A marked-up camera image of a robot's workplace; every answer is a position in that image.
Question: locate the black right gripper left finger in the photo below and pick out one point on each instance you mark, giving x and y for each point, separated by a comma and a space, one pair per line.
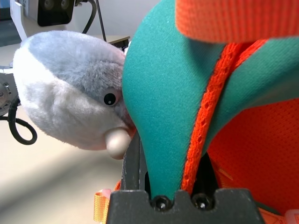
132, 168

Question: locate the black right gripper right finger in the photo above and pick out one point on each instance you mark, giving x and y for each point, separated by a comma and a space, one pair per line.
205, 175

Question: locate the teal and orange backpack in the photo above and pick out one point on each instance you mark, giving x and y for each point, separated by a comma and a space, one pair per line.
168, 81

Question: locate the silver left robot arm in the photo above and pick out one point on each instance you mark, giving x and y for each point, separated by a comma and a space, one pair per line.
5, 95

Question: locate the grey white plush toy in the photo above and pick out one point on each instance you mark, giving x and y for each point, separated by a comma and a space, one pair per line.
65, 93

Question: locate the wooden side table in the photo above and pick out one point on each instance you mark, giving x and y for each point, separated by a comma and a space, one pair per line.
119, 42

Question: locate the black stand rod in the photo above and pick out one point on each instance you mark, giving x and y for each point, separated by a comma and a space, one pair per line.
101, 21

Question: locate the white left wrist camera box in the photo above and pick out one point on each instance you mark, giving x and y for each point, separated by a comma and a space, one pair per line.
53, 11

